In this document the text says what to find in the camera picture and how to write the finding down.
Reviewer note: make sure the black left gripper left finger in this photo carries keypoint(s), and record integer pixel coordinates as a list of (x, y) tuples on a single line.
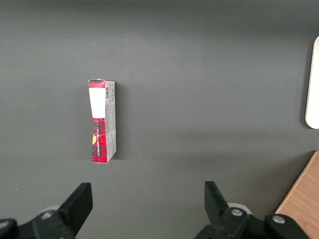
[(74, 214)]

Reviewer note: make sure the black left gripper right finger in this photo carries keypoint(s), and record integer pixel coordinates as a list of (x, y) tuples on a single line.
[(219, 214)]

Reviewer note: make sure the cream plastic tray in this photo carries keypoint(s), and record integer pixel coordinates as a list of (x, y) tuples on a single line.
[(314, 99)]

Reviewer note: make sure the wooden two-drawer cabinet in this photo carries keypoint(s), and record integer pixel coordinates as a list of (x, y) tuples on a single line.
[(304, 199)]

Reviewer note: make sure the red plaid cardboard box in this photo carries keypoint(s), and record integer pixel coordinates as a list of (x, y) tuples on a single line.
[(109, 124)]

